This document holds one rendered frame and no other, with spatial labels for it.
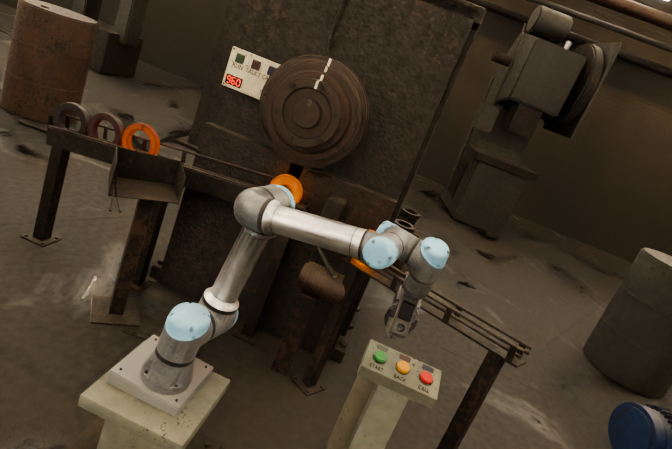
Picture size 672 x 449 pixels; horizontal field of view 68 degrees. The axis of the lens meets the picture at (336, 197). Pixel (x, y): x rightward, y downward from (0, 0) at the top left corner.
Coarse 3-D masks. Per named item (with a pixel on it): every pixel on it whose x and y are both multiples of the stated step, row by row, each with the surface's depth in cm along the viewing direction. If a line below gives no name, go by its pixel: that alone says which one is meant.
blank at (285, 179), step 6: (282, 174) 225; (288, 174) 225; (276, 180) 224; (282, 180) 223; (288, 180) 223; (294, 180) 223; (294, 186) 223; (300, 186) 224; (294, 192) 224; (300, 192) 223; (294, 198) 224; (300, 198) 225
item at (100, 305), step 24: (120, 168) 209; (144, 168) 212; (168, 168) 216; (120, 192) 197; (144, 192) 203; (168, 192) 210; (144, 216) 207; (120, 264) 216; (120, 288) 216; (96, 312) 217; (120, 312) 221
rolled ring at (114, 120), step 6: (96, 114) 235; (102, 114) 234; (108, 114) 233; (90, 120) 236; (96, 120) 235; (108, 120) 234; (114, 120) 233; (90, 126) 237; (96, 126) 238; (114, 126) 233; (120, 126) 234; (90, 132) 237; (96, 132) 239; (120, 132) 233; (96, 138) 238; (114, 138) 235; (120, 138) 234; (120, 144) 237
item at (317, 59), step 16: (288, 64) 209; (336, 64) 206; (272, 80) 212; (352, 80) 206; (272, 144) 218; (352, 144) 211; (288, 160) 218; (304, 160) 217; (320, 160) 216; (336, 160) 214
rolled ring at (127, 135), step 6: (132, 126) 232; (138, 126) 231; (144, 126) 231; (150, 126) 233; (126, 132) 233; (132, 132) 234; (150, 132) 231; (156, 132) 233; (126, 138) 234; (150, 138) 231; (156, 138) 231; (126, 144) 235; (150, 144) 232; (156, 144) 231; (150, 150) 232; (156, 150) 233
